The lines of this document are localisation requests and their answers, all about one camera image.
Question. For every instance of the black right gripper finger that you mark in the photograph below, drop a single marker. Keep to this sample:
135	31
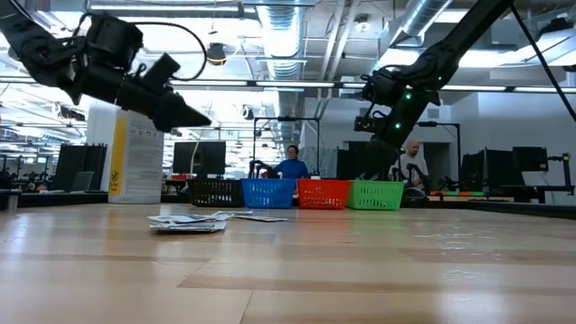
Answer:
389	162
372	162

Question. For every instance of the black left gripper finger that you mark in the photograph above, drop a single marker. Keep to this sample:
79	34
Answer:
180	114

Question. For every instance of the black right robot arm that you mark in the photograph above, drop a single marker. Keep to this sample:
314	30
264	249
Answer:
459	40

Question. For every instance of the background black robot arm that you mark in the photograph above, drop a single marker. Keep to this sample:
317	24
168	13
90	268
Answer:
258	168

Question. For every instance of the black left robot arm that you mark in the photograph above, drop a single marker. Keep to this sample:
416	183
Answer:
36	49

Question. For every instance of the black equipment cabinet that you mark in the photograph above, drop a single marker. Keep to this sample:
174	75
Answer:
351	162

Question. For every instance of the person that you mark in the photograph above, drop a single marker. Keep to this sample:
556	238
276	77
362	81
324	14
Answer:
411	162
292	170

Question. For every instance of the green plastic basket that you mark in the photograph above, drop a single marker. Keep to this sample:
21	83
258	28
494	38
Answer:
375	195

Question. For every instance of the red plastic basket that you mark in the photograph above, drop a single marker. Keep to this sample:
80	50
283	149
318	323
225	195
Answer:
323	194

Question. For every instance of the white wipes canister yellow label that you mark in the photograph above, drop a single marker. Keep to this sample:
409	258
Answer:
139	171

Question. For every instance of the black ceiling-hung device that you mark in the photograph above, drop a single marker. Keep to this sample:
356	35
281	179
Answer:
216	53

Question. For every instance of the orange and green bar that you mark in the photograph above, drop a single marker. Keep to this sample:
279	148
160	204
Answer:
459	193

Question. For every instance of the black plastic basket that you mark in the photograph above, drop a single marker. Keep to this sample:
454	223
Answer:
216	192

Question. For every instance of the black upright panel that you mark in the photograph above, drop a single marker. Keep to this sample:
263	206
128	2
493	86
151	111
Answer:
72	166

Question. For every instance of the blue print antiseptic packet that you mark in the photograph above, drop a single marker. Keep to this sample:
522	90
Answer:
231	213
189	228
261	218
180	218

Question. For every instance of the blue plastic basket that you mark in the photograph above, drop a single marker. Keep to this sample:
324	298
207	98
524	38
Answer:
268	193

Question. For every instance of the long ceiling light strip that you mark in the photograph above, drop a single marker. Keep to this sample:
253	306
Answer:
517	89

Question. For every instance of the small grey container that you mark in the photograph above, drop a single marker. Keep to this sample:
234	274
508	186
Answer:
9	200

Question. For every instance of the black clamp stand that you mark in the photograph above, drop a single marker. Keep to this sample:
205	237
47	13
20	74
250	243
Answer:
566	175

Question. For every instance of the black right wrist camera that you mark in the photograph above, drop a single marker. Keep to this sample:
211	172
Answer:
364	124

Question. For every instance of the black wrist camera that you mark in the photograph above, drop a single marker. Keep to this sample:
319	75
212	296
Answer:
364	124
162	72

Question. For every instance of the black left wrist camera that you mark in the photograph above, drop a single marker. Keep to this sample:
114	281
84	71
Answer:
162	72

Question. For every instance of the silver spiral ceiling duct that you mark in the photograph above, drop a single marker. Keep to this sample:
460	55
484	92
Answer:
423	15

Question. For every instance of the silver corrugated ceiling duct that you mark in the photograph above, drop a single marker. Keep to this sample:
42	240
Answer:
281	36

